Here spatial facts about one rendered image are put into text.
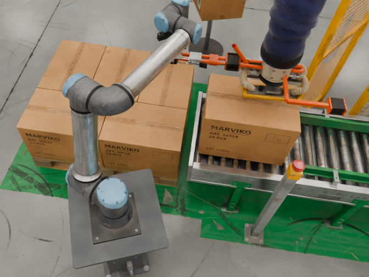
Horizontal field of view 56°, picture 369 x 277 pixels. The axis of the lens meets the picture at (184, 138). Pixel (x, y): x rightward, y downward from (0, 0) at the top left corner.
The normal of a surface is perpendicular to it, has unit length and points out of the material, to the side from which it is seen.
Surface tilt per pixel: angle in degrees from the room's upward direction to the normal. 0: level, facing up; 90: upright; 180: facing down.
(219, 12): 90
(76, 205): 0
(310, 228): 0
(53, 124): 0
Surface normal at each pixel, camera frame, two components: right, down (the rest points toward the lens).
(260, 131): -0.13, 0.80
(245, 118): 0.07, -0.58
